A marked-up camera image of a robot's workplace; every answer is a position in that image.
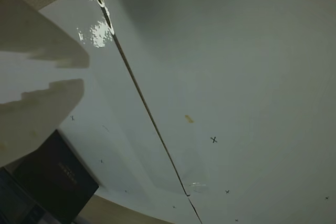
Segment clear tape piece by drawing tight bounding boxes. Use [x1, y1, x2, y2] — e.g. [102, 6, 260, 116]
[77, 0, 116, 49]

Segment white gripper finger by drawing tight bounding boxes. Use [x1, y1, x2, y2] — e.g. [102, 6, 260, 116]
[0, 78, 85, 169]
[0, 0, 90, 69]

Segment dark brown box, white inside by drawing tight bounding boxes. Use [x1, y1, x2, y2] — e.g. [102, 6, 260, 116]
[0, 129, 100, 224]

